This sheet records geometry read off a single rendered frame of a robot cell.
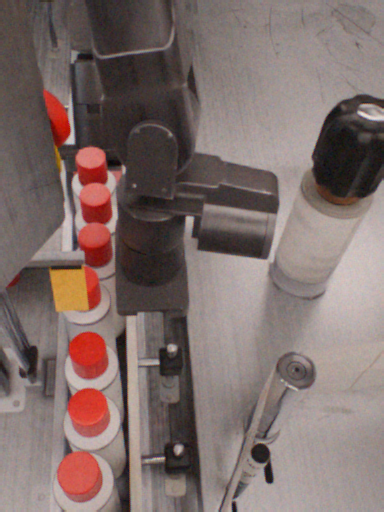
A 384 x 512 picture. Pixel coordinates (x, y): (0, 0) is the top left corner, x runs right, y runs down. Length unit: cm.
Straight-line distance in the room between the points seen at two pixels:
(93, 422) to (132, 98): 26
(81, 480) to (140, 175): 24
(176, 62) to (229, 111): 70
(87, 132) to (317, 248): 32
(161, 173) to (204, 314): 38
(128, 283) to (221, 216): 13
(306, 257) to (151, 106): 38
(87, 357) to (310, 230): 31
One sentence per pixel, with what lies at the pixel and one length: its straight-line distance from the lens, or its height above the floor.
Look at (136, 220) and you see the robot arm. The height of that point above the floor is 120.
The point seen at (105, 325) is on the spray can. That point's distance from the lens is 58.
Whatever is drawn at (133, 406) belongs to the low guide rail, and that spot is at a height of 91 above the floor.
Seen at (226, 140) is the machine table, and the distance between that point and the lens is 101.
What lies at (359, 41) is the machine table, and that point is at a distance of 130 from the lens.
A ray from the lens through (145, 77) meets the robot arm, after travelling 37.
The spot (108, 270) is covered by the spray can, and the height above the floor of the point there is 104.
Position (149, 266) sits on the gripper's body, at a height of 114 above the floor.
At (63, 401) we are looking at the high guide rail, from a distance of 62.
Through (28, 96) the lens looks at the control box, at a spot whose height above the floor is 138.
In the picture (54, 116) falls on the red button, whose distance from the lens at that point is 31.
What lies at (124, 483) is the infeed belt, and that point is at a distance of 68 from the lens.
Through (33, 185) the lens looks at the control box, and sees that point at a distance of 28.
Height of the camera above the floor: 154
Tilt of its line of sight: 57 degrees down
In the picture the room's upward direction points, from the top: 7 degrees clockwise
